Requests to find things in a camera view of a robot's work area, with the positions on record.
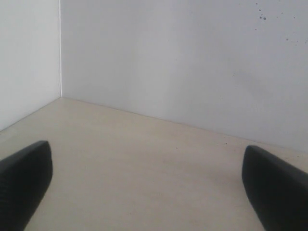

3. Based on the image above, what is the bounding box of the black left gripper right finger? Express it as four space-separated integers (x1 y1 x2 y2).
242 145 308 231

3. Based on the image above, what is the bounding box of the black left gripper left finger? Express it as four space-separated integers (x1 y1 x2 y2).
0 141 52 231

